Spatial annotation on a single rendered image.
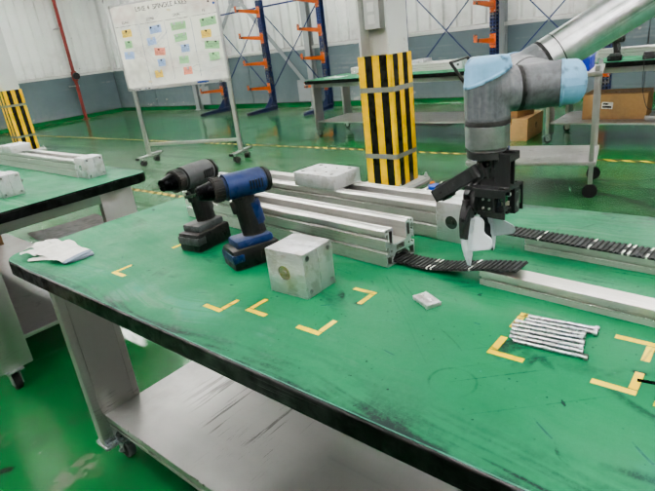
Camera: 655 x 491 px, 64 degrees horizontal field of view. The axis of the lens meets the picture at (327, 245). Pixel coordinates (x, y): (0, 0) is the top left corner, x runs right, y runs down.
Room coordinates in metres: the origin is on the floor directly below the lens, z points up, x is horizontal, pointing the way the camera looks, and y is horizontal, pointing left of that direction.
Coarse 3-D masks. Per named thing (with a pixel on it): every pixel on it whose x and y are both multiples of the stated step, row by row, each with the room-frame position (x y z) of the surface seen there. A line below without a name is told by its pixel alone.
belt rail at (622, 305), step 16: (480, 272) 0.89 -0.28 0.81; (496, 272) 0.88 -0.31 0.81; (528, 272) 0.86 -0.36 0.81; (512, 288) 0.85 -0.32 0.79; (528, 288) 0.83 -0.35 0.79; (544, 288) 0.80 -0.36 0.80; (560, 288) 0.78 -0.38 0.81; (576, 288) 0.78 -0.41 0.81; (592, 288) 0.77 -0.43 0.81; (608, 288) 0.76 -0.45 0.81; (576, 304) 0.76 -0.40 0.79; (592, 304) 0.75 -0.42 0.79; (608, 304) 0.73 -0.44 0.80; (624, 304) 0.71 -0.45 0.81; (640, 304) 0.70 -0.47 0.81; (624, 320) 0.71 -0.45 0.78; (640, 320) 0.69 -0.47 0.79
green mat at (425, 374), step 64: (128, 256) 1.30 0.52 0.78; (192, 256) 1.24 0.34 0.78; (448, 256) 1.04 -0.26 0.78; (512, 256) 1.00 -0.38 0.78; (192, 320) 0.89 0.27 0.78; (256, 320) 0.86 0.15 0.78; (320, 320) 0.83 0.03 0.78; (384, 320) 0.80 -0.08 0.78; (448, 320) 0.78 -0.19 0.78; (512, 320) 0.75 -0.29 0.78; (576, 320) 0.73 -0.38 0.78; (320, 384) 0.64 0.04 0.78; (384, 384) 0.62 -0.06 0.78; (448, 384) 0.61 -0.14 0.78; (512, 384) 0.59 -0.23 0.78; (576, 384) 0.57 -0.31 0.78; (448, 448) 0.49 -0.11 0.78; (512, 448) 0.47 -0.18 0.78; (576, 448) 0.46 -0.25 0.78; (640, 448) 0.45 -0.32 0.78
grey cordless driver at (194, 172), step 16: (208, 160) 1.35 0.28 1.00; (176, 176) 1.25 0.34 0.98; (192, 176) 1.28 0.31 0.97; (208, 176) 1.32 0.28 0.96; (176, 192) 1.26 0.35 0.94; (192, 192) 1.30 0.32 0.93; (208, 208) 1.32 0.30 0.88; (192, 224) 1.29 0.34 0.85; (208, 224) 1.29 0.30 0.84; (224, 224) 1.33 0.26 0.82; (192, 240) 1.26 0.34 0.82; (208, 240) 1.27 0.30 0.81; (224, 240) 1.32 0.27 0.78
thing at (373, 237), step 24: (264, 192) 1.46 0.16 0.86; (192, 216) 1.59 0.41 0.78; (288, 216) 1.24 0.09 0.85; (312, 216) 1.18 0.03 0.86; (336, 216) 1.22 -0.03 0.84; (360, 216) 1.16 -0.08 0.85; (384, 216) 1.11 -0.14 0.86; (408, 216) 1.09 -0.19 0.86; (336, 240) 1.14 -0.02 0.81; (360, 240) 1.07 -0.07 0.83; (384, 240) 1.03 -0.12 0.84; (408, 240) 1.08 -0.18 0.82; (384, 264) 1.02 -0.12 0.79
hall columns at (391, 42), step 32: (384, 0) 4.28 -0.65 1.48; (0, 32) 9.86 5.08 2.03; (384, 32) 4.46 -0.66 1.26; (0, 64) 9.74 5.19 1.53; (384, 64) 4.29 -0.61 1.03; (0, 96) 9.76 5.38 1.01; (384, 96) 4.30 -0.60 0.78; (32, 128) 9.86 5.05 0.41; (384, 128) 4.32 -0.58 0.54; (384, 160) 4.33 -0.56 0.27; (416, 160) 4.48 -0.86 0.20
